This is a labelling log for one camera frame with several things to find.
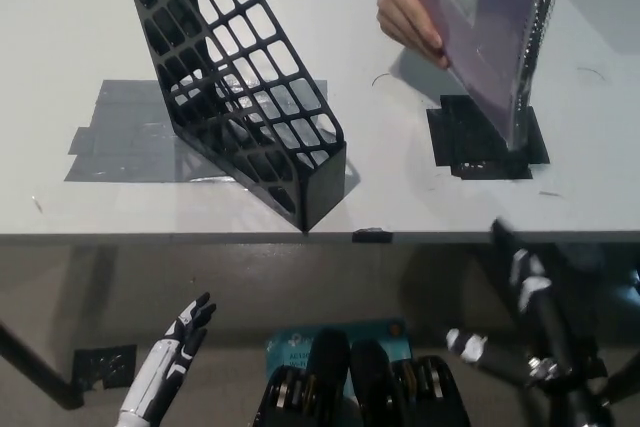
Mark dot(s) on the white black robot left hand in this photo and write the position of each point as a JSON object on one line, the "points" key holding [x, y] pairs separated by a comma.
{"points": [[150, 387]]}

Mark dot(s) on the person's bare hand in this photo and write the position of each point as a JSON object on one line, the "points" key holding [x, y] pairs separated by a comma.
{"points": [[400, 12]]}

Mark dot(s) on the purple spiral notebook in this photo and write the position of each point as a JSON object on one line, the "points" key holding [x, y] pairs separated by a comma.
{"points": [[490, 37]]}

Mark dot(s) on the black lattice magazine stand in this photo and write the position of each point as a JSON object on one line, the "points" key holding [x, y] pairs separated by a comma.
{"points": [[325, 187]]}

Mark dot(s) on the black floor tape patch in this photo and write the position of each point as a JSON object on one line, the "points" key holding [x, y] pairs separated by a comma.
{"points": [[105, 367]]}

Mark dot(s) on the black table leg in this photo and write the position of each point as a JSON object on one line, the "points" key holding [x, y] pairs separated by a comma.
{"points": [[40, 372], [625, 382]]}

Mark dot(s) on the black square tape patch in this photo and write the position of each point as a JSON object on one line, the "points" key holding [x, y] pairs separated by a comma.
{"points": [[450, 137]]}

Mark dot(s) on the grey tape patch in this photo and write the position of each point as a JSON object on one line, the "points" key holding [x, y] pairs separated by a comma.
{"points": [[115, 112]]}

